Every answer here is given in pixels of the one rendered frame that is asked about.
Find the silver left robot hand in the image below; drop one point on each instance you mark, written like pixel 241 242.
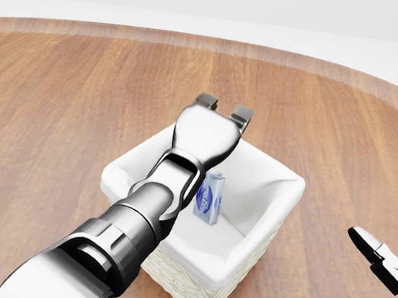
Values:
pixel 205 132

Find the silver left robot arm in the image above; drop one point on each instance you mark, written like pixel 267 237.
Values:
pixel 115 240

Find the blue and white box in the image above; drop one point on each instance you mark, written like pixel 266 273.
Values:
pixel 210 199

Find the white lined wicker basket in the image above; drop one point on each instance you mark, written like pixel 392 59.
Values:
pixel 246 235

